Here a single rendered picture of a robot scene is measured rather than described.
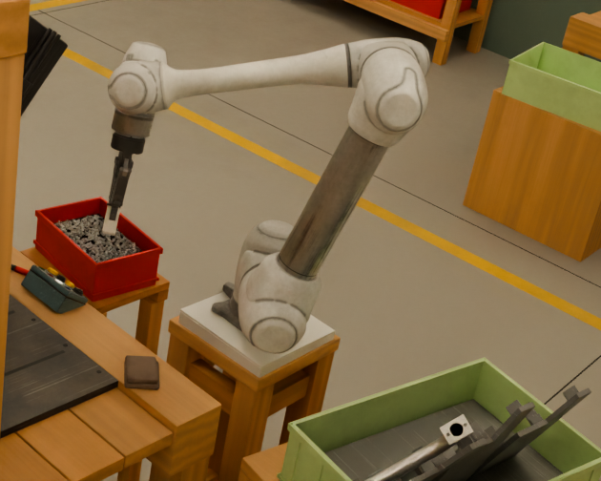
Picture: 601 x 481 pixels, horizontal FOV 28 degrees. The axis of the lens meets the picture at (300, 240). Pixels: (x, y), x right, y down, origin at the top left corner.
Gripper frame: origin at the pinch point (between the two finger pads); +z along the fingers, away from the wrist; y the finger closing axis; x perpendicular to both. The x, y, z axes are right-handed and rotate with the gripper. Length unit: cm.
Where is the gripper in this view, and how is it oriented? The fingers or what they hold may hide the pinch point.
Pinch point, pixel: (111, 219)
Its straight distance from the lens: 281.0
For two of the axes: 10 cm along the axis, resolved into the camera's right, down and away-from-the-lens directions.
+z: -2.4, 9.5, 1.8
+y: -2.3, -2.4, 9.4
